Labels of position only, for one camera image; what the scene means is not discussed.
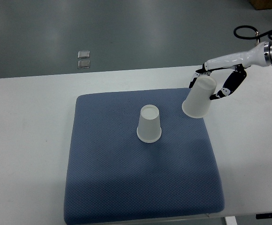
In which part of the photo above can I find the black white robotic hand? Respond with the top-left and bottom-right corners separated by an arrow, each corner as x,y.
189,42 -> 271,100

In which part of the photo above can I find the white paper cup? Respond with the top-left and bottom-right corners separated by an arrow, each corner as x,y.
182,75 -> 217,119
136,105 -> 162,143

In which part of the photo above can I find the brown cardboard box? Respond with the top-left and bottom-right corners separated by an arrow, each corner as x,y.
249,0 -> 272,10

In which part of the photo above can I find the black table control panel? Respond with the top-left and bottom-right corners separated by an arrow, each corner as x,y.
256,213 -> 272,219

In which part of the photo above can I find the white table leg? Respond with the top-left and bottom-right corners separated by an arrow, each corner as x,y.
225,216 -> 237,225

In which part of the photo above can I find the upper metal floor plate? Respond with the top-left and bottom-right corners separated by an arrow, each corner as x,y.
77,50 -> 90,59

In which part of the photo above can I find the blue fabric cushion mat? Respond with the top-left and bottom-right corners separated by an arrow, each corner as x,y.
64,88 -> 225,225

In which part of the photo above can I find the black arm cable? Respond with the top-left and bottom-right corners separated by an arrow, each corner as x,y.
234,25 -> 272,41

